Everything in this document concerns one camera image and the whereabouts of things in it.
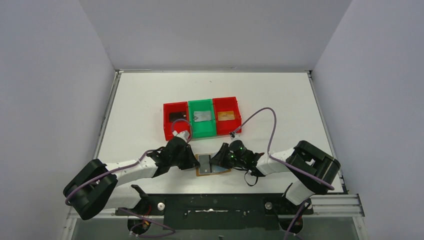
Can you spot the black card in bin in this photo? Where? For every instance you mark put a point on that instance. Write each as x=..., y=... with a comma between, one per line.
x=173, y=116

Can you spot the red bin with black card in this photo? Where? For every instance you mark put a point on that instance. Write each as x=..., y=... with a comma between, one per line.
x=169, y=127

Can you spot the silver card in bin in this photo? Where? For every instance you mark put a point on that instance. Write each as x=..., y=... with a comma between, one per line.
x=202, y=116

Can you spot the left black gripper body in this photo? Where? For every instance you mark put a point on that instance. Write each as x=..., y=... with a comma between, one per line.
x=185, y=156

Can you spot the green plastic bin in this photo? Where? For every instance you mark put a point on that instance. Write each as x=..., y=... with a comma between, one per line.
x=202, y=129

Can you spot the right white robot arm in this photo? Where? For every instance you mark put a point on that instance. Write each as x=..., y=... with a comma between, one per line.
x=314, y=169

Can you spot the gold card in bin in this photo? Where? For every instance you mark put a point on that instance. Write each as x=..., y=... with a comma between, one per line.
x=226, y=115

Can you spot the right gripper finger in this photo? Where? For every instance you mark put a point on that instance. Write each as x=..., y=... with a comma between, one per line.
x=223, y=151
x=219, y=160

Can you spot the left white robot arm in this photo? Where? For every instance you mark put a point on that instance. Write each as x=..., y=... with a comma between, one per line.
x=100, y=185

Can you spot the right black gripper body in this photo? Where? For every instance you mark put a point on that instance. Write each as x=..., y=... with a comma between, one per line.
x=231, y=160

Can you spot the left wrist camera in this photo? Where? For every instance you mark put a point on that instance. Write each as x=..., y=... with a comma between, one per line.
x=185, y=135

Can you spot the aluminium frame rail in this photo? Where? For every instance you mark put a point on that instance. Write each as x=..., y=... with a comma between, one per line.
x=323, y=206

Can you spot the yellow leather card holder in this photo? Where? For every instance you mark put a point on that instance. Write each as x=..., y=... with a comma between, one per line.
x=215, y=170

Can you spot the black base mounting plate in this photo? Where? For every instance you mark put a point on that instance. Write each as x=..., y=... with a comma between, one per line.
x=269, y=211

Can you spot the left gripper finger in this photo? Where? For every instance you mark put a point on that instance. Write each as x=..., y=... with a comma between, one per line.
x=190, y=164
x=190, y=154

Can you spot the red bin with gold card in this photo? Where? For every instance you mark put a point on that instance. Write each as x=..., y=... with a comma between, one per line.
x=226, y=104

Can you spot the grey VIP credit card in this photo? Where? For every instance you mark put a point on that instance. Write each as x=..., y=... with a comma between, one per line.
x=204, y=161

